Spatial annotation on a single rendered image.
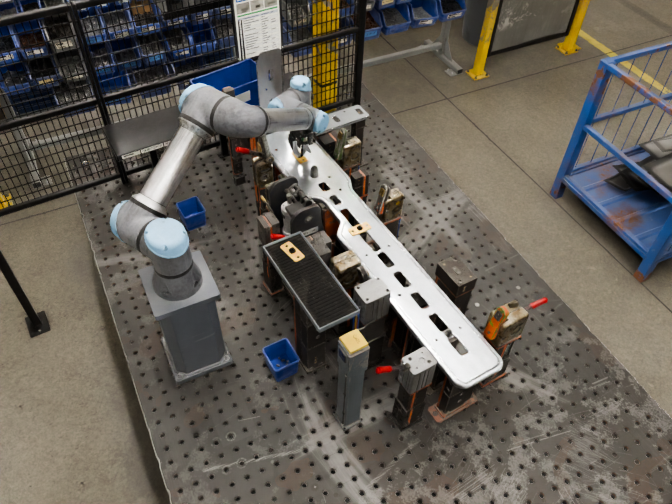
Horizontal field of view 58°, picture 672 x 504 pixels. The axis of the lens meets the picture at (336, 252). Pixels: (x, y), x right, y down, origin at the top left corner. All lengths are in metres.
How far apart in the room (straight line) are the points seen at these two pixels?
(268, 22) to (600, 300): 2.23
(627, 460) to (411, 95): 3.21
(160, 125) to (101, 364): 1.22
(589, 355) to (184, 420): 1.46
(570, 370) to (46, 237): 2.88
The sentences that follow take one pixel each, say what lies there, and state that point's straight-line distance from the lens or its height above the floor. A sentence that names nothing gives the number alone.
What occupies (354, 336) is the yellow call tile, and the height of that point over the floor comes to 1.16.
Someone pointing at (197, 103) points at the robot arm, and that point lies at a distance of 1.91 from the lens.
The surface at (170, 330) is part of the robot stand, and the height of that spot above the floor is 0.98.
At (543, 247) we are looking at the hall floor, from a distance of 3.76.
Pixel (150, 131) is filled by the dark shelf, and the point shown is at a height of 1.03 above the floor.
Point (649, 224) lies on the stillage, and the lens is 3.92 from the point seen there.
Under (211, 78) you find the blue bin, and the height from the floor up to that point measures 1.13.
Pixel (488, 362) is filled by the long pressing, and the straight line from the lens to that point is 1.95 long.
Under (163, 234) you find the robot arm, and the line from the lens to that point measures 1.81.
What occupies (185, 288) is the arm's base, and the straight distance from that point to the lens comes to 1.91.
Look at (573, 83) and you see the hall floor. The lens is 5.24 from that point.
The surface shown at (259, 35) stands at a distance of 2.84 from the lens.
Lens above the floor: 2.60
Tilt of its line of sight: 48 degrees down
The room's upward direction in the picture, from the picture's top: 2 degrees clockwise
